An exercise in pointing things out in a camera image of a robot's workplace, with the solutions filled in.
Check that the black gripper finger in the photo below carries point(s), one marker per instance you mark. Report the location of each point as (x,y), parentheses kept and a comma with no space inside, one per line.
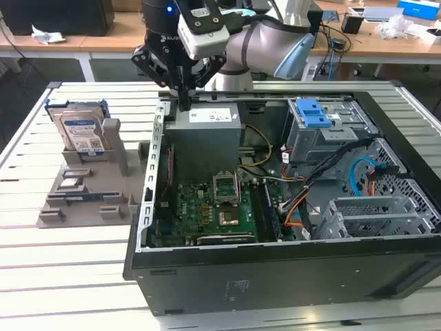
(151,65)
(210,70)

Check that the hard disk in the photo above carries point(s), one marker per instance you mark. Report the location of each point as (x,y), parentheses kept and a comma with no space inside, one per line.
(82,134)

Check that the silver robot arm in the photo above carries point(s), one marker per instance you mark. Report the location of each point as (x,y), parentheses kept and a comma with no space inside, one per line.
(258,41)

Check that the grey metal disk bay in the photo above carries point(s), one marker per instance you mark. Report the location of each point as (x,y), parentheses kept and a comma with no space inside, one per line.
(365,220)

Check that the grey power supply unit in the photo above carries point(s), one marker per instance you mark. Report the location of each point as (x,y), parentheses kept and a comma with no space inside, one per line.
(203,145)

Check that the white power strip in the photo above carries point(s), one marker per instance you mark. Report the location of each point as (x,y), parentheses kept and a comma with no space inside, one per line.
(311,72)

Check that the crumpled white paper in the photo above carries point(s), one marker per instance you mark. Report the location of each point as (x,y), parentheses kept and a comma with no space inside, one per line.
(48,36)

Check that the black computer tower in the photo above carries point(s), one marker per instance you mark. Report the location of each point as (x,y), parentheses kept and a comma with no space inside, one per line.
(51,17)

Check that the blue plastic drive latch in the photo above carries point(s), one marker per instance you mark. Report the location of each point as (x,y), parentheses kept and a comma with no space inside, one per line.
(311,112)

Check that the grey metal drive cage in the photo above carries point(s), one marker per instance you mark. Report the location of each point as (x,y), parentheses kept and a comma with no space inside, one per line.
(310,145)

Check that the grey-brown parts rack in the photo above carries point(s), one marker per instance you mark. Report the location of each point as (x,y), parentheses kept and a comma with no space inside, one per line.
(96,182)

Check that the green motherboard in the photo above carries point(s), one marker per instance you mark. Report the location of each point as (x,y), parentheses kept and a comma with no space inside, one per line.
(193,207)

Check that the silver CPU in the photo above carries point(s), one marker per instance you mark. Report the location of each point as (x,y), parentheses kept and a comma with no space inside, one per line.
(70,183)

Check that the CPU socket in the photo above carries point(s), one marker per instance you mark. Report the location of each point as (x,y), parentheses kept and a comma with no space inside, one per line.
(229,217)

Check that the small black box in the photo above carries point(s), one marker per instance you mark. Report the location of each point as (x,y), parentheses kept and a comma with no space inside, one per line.
(351,25)

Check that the dark blue RAM stick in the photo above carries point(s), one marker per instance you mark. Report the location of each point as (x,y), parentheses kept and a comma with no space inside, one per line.
(82,197)

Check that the RAM stick in slot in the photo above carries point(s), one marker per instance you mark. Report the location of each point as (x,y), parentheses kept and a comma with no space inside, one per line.
(272,210)

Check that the black expansion slot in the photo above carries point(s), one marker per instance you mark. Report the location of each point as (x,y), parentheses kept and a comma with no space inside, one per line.
(227,239)

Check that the grey flat box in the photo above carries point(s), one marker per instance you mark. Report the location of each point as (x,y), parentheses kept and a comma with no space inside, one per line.
(382,13)

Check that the clear plastic wrap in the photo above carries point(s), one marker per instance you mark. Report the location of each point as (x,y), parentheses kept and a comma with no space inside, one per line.
(392,27)

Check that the black open PC case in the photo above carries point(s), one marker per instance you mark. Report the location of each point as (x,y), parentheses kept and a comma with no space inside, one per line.
(275,276)

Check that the blue and white box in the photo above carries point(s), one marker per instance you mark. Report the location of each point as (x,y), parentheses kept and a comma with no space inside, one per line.
(420,8)

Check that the wooden desk white frame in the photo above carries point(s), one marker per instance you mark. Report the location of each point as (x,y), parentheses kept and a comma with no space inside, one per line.
(103,41)
(379,45)

